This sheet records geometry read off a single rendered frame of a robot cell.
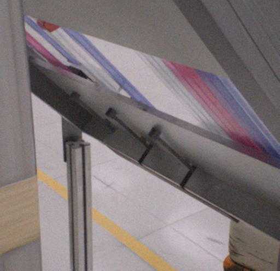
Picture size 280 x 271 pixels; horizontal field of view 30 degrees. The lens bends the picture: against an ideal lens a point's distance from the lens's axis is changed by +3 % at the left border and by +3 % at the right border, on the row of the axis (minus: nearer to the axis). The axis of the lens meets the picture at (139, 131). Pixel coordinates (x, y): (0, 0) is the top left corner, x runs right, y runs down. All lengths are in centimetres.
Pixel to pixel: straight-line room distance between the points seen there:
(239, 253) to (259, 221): 86
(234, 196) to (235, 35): 57
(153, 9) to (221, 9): 15
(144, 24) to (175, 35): 3
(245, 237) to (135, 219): 59
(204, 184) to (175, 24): 49
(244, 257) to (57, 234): 72
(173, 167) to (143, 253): 102
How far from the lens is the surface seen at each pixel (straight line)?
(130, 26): 43
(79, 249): 122
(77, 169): 111
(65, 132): 111
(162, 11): 36
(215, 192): 81
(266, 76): 26
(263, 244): 156
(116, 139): 98
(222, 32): 23
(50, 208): 214
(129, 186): 227
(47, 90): 99
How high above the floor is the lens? 109
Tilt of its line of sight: 22 degrees down
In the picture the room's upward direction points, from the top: 1 degrees clockwise
